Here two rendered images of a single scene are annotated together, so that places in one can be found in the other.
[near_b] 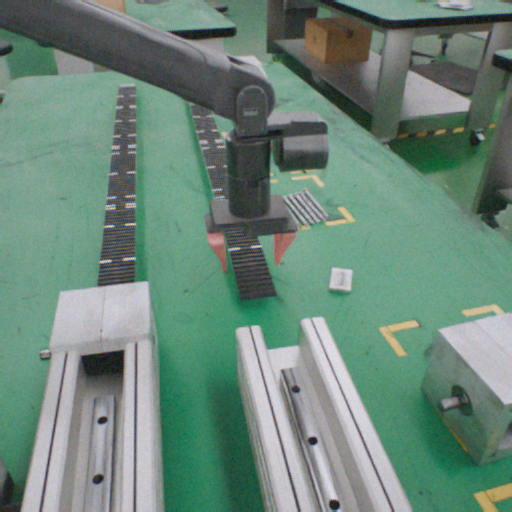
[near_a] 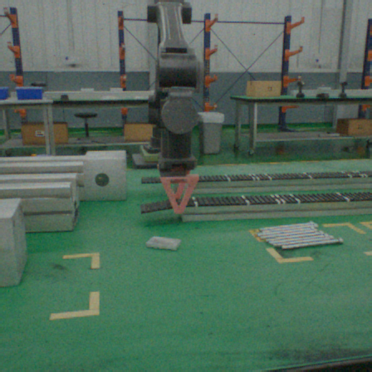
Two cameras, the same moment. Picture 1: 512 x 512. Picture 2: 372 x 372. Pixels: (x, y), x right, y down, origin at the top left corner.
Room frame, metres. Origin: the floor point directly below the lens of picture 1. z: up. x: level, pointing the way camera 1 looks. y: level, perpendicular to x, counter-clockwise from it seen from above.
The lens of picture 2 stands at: (0.67, -0.76, 1.04)
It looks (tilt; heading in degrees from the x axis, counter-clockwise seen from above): 15 degrees down; 94
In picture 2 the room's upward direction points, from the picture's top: straight up
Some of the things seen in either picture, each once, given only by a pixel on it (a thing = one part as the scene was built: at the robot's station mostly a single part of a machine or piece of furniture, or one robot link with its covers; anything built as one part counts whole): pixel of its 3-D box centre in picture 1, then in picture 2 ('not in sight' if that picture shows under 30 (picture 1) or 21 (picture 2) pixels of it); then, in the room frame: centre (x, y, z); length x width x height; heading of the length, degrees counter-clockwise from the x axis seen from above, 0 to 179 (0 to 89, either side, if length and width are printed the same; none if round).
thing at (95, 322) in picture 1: (99, 343); (106, 173); (0.41, 0.18, 0.83); 0.12 x 0.09 x 0.10; 101
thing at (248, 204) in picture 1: (249, 196); (176, 146); (0.59, 0.01, 0.92); 0.10 x 0.07 x 0.07; 101
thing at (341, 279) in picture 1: (340, 280); (163, 243); (0.58, -0.13, 0.78); 0.05 x 0.03 x 0.01; 168
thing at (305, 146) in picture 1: (279, 125); (179, 95); (0.60, -0.03, 1.02); 0.12 x 0.09 x 0.12; 100
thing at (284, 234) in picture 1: (267, 238); (178, 186); (0.60, -0.02, 0.85); 0.07 x 0.07 x 0.09; 11
